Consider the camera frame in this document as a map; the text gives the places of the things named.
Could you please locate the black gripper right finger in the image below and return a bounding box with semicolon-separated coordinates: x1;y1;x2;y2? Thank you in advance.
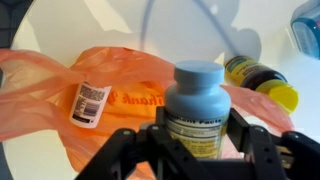
227;108;320;180

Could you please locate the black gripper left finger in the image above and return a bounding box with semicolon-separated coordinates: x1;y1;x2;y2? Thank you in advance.
75;107;214;180

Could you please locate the orange plastic bag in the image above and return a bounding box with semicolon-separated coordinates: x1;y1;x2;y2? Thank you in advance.
0;46;296;180

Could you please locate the white labelled bottle in bag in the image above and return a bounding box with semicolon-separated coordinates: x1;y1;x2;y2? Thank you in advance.
69;82;111;129

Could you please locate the amber bottle yellow cap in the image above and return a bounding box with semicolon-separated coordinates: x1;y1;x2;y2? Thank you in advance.
225;56;299;114

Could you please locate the white round table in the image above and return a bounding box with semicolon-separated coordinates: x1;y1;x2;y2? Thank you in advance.
1;0;320;180

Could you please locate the white and blue box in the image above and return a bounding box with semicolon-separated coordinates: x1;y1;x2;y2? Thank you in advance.
290;0;320;60

